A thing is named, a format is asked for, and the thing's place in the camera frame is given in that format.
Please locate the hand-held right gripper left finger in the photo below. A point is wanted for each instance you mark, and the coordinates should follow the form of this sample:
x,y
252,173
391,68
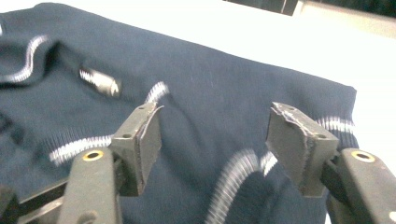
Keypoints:
x,y
137,155

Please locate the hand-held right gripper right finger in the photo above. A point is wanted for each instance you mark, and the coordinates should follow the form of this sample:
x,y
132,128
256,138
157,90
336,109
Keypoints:
x,y
295,146

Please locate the dark knitted vest grey trim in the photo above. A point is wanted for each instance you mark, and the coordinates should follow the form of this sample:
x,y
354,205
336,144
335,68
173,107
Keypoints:
x,y
202,77

